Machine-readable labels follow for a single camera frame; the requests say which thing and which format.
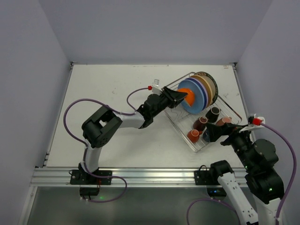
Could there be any orange bowl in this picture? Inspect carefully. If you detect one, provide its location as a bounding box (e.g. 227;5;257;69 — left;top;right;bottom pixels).
177;88;195;107

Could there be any light blue plate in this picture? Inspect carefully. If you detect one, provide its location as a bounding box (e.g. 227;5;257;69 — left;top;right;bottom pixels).
177;79;205;114

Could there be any lavender plate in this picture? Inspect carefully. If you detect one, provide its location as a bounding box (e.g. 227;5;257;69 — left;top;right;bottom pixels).
190;77;209;108

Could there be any tan yellow plate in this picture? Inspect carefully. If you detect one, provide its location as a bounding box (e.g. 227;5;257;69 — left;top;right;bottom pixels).
191;75;215;106

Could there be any green rimmed printed plate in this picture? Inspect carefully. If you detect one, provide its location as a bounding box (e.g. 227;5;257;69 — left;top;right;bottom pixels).
195;71;218;105

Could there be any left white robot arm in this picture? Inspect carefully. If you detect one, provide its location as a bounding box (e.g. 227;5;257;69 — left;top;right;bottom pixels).
80;87;188;176

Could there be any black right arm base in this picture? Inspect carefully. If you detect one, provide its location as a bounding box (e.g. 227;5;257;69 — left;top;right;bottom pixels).
194;165;227;200

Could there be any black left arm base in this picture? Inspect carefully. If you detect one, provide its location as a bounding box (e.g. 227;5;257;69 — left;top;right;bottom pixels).
69;170;113;199

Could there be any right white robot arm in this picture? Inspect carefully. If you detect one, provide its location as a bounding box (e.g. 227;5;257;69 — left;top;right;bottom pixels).
207;117;285;225

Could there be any pink mug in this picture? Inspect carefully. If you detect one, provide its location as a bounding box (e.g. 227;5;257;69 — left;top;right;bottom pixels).
215;117;232;126

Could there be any dark blue mug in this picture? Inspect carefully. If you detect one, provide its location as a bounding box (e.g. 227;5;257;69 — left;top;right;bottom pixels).
202;129;210;143

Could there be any black mug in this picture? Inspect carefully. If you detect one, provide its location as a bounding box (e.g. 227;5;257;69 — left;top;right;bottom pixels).
205;107;221;123

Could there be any dark maroon mug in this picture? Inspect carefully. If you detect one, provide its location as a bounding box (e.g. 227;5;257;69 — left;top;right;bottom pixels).
193;116;208;131

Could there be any orange red mug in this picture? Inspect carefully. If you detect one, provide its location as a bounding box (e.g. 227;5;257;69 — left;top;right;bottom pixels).
187;129;203;143

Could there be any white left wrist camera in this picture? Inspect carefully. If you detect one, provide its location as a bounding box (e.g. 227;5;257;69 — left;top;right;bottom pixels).
151;79;162;95

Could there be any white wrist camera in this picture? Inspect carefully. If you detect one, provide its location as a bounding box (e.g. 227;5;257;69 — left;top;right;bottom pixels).
239;113;265;133
151;79;162;95

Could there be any metal wire dish rack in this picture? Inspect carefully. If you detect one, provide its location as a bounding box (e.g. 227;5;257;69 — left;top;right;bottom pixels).
164;72;242;152

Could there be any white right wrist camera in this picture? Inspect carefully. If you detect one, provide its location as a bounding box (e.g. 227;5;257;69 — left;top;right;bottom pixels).
239;113;265;133

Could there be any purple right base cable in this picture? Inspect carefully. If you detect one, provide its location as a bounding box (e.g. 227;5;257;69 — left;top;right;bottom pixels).
187;198;242;225

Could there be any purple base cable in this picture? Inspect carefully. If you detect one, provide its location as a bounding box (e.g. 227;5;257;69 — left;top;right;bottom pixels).
79;175;127;203
187;198;242;225

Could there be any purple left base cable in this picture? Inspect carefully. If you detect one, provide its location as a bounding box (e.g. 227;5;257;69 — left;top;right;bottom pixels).
79;175;127;203

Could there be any aluminium mounting rail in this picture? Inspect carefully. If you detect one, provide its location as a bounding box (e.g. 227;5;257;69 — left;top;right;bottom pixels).
29;166;258;188

